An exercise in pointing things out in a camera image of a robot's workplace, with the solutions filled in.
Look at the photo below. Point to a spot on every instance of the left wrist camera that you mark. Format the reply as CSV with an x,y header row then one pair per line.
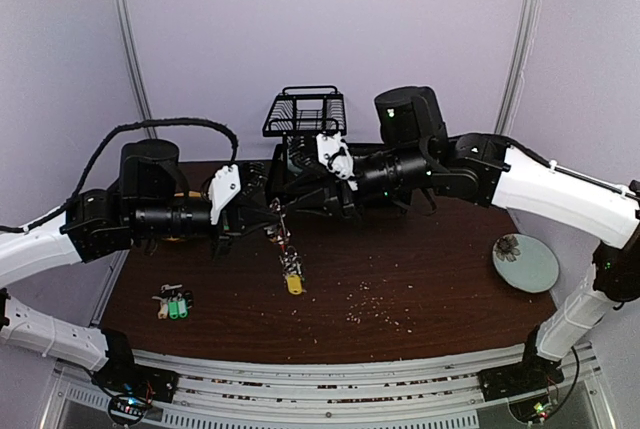
x,y
230,181

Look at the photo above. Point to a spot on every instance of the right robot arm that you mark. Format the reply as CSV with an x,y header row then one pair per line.
x,y
491,170

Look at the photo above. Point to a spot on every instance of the right base circuit board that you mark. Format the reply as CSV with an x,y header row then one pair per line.
x,y
533,410

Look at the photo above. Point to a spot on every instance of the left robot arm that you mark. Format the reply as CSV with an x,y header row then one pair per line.
x,y
148,202

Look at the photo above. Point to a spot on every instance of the light green flower plate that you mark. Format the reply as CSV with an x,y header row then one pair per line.
x,y
525,263

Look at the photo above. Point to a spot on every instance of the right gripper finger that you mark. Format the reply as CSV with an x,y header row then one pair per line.
x,y
306,206
302,185

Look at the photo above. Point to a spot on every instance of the large keyring with red handle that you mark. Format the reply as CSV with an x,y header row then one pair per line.
x,y
290,260

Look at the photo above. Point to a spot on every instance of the left base circuit board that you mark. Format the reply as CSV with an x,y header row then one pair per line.
x,y
127,410

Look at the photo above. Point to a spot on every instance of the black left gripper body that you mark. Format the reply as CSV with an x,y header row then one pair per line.
x,y
229,225

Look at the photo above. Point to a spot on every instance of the aluminium front rail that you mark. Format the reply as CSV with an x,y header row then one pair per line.
x,y
441,392

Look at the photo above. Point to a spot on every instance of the right aluminium frame post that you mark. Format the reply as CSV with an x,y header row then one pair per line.
x,y
514,84

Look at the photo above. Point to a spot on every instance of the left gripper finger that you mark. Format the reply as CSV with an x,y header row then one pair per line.
x,y
258,214
252,231

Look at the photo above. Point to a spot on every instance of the aluminium frame post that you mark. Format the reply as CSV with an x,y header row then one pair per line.
x,y
132,61
514,84

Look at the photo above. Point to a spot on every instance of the black wire dish rack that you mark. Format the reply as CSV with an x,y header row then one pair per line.
x,y
309,110

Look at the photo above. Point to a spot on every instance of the left aluminium frame post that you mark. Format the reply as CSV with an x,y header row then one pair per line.
x,y
132,61

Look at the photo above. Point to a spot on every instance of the base circuit board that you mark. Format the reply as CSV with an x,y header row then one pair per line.
x,y
127,410
533,410

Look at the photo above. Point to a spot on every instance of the green tagged key bunch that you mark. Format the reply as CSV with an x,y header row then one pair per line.
x,y
174,302

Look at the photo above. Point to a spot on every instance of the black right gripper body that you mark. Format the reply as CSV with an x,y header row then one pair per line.
x,y
341,194

